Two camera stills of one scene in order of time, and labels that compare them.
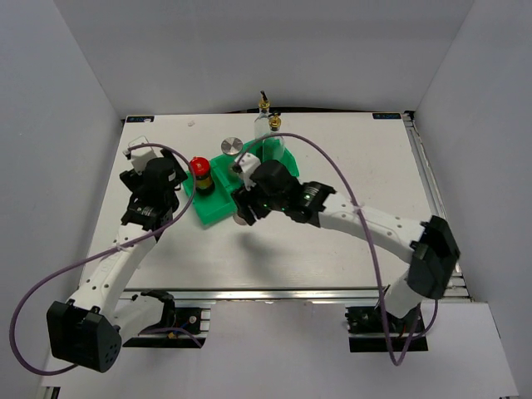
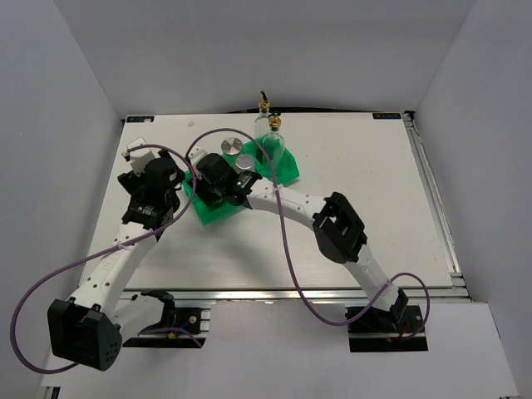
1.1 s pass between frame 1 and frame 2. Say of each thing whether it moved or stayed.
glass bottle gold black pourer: stayed
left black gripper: stayed
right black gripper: moved
